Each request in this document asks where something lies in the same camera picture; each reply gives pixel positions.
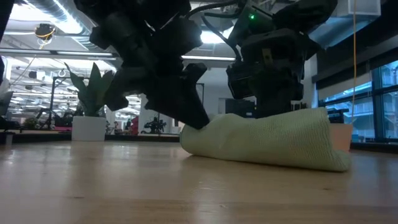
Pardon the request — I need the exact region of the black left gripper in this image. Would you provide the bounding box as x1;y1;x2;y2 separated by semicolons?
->
89;15;211;131

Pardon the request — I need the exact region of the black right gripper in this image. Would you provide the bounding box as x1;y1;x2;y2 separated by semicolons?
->
241;27;322;119

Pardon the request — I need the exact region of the green microfiber towel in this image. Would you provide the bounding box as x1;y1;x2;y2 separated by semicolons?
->
179;107;353;173

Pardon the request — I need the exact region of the black rack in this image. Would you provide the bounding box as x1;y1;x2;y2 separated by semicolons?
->
326;108;349;124

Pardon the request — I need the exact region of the snake plant in white pot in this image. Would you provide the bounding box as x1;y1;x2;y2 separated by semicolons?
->
64;62;116;142

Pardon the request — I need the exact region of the long ceiling light strip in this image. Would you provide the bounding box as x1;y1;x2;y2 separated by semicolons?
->
0;48;237;62

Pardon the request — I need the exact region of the black round ceiling device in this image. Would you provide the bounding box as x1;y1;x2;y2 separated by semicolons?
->
34;23;57;42

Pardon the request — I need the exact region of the grey monitor back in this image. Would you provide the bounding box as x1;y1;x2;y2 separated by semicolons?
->
0;90;14;116

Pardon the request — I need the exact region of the black wall cabinet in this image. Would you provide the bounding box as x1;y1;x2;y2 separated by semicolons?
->
225;98;257;119

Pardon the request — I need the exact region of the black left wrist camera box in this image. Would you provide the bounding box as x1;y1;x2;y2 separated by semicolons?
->
182;62;208;85

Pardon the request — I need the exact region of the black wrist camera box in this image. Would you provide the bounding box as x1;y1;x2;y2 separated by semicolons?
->
182;62;208;85
226;59;261;100

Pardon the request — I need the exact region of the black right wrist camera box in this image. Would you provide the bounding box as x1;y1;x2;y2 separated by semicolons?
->
226;59;261;100

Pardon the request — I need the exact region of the black aluminium table frame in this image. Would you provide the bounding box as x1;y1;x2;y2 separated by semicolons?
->
0;132;398;154

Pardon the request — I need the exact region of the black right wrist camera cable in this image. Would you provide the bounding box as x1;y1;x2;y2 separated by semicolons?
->
200;14;243;62

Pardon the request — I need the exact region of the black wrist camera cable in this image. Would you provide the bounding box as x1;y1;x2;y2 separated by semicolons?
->
200;14;243;62
186;0;243;18

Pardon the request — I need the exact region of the yellow hanging cable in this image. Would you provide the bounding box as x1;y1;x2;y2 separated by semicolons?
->
350;0;358;124

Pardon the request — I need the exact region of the black left wrist camera cable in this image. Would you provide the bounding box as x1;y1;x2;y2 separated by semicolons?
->
186;0;243;18

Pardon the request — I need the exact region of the thin black stand frame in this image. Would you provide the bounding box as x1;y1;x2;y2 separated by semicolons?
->
48;76;77;125

